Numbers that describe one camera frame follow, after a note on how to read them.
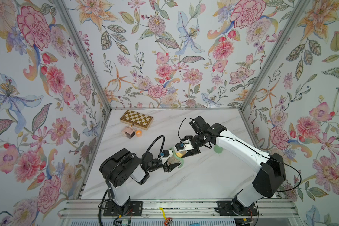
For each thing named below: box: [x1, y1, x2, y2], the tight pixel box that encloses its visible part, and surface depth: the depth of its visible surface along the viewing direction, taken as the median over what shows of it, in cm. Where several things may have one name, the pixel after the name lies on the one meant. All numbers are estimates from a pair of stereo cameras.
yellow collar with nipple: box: [175, 150, 188, 159], surface depth 76 cm
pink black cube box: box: [121, 126, 136, 139], surface depth 103 cm
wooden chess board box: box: [119, 109, 154, 131], surface depth 112 cm
